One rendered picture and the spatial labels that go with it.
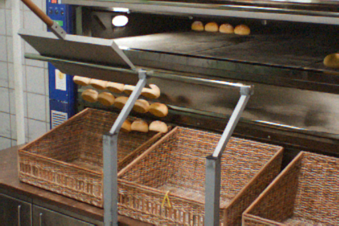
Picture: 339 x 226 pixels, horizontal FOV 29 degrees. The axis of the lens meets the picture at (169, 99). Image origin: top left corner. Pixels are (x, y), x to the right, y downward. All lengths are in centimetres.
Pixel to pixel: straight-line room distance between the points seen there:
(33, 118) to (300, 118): 165
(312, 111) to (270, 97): 20
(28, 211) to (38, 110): 80
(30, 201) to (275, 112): 118
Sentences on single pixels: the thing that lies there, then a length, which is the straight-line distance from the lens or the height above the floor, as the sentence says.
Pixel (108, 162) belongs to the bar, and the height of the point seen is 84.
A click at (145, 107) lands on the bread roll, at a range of 302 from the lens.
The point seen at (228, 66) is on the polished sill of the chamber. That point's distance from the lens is 284.
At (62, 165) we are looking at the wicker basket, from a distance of 289.
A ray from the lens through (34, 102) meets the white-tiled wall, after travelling 370.
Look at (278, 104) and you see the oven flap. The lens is 276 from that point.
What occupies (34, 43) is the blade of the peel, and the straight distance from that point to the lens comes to 297.
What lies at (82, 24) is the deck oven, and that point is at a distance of 336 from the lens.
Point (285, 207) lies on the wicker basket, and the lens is 267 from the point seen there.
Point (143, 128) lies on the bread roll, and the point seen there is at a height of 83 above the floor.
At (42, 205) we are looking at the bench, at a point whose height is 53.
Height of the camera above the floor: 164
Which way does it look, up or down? 13 degrees down
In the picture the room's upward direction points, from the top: 1 degrees clockwise
